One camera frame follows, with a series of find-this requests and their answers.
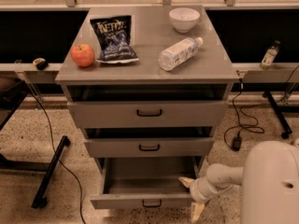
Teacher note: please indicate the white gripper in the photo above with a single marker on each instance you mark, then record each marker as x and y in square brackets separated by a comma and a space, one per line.
[195, 190]

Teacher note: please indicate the grey bottom drawer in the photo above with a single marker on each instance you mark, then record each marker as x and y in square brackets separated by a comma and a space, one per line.
[146, 182]

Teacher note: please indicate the grey drawer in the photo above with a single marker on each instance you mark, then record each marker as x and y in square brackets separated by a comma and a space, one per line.
[148, 147]
[146, 182]
[147, 114]

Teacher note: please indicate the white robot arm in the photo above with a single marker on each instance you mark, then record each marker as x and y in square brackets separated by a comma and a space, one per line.
[269, 180]

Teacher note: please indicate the grey top drawer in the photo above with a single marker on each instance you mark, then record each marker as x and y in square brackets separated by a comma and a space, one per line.
[147, 114]

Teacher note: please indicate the grey middle drawer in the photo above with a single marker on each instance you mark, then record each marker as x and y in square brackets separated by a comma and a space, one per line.
[148, 147]

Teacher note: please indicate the grey drawer cabinet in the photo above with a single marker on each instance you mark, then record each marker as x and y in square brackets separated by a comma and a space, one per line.
[208, 76]

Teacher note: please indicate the white red sneaker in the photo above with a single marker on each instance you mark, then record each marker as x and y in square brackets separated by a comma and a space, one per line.
[296, 142]

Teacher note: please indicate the black stand right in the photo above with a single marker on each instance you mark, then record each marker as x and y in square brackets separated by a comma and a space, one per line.
[280, 110]

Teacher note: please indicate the black stand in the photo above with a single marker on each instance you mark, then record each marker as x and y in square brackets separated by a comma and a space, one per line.
[12, 92]
[280, 110]

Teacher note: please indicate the clear plastic water bottle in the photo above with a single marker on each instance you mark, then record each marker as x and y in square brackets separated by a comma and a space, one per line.
[179, 53]

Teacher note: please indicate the small glass oil bottle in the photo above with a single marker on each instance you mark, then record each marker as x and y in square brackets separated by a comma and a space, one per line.
[270, 55]

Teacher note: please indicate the white bowl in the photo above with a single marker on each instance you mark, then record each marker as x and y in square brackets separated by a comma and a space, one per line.
[183, 19]

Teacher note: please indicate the red apple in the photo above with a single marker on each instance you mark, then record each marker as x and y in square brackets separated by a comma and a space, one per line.
[82, 54]

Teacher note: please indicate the black kettle chips bag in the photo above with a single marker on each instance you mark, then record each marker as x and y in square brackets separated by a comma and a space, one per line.
[114, 35]

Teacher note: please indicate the small black yellow device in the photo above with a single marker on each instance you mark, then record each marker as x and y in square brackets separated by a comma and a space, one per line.
[40, 63]

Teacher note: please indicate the black stand left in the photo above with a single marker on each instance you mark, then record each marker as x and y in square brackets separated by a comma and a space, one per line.
[12, 92]

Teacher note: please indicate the black power adapter with cable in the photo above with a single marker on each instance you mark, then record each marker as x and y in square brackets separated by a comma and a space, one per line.
[244, 123]

